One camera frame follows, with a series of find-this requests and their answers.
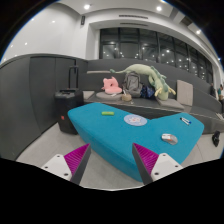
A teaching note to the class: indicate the green marker pen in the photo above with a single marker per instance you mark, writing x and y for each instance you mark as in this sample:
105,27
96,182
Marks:
106,113

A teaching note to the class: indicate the grey backpack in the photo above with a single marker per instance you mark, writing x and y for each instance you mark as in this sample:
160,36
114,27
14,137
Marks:
132,84

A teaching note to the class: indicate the wall mounted black speaker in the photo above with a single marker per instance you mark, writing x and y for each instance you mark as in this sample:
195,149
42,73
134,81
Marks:
82,20

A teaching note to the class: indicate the dark blue bag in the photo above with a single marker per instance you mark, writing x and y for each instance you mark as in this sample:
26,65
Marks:
147,92

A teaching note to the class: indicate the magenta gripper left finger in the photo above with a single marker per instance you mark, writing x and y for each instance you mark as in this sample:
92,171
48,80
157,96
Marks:
71,166

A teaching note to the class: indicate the small beige cup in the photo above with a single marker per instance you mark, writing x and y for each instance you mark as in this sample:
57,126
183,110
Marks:
126,96

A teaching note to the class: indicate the blue white marker pen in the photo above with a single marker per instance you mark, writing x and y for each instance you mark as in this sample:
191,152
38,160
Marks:
185,121

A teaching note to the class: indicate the teal upholstered bench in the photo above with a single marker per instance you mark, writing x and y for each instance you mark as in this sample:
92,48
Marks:
112,138

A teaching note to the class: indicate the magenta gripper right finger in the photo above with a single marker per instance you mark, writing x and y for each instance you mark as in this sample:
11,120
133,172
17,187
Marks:
153,166

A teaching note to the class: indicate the green dragon plush toy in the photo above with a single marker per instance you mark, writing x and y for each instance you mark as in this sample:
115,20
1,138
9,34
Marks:
155,78

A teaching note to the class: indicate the black portable speaker trolley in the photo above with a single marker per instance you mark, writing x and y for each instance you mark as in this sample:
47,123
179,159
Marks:
65,100

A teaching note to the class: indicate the black shoe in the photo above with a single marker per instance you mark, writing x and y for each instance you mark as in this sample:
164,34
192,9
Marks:
215,138

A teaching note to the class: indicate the pink plush toy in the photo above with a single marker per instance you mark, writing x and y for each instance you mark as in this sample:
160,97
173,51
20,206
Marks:
111,86

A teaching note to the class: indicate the beige back cushion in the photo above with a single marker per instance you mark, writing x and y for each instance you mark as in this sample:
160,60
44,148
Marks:
184,93

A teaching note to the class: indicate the grey white computer mouse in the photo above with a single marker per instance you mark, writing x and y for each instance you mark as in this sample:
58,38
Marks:
169,138

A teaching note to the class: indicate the grey seat cushion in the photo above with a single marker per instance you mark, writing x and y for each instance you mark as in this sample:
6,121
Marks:
108,97

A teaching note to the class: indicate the person in teal shirt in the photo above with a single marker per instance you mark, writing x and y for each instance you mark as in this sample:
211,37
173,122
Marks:
220,93

